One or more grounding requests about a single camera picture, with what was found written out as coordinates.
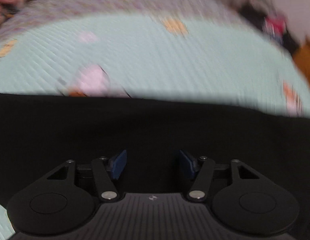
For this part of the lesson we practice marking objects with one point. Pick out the pink knit cloth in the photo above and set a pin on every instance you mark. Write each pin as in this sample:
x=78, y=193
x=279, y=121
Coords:
x=4, y=7

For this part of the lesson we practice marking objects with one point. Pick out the pink bag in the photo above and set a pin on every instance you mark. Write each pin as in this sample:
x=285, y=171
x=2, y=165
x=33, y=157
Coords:
x=274, y=27

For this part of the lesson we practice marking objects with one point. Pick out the bed with bee quilt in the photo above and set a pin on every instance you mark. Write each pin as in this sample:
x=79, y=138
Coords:
x=170, y=60

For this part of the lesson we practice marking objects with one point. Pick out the floral bed sheet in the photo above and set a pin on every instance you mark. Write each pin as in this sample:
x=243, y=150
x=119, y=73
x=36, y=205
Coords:
x=120, y=5

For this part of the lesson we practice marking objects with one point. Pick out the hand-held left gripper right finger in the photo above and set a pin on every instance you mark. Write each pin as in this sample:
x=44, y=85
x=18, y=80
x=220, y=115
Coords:
x=186, y=163

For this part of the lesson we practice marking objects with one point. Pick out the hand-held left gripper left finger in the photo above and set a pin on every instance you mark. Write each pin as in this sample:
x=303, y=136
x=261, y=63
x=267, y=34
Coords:
x=118, y=163

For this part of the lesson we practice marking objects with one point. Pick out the black pants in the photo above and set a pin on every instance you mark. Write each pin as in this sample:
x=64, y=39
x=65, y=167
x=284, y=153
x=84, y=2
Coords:
x=155, y=130

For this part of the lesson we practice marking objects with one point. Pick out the wooden desk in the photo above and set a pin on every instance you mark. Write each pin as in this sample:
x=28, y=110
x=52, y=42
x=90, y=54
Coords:
x=306, y=60

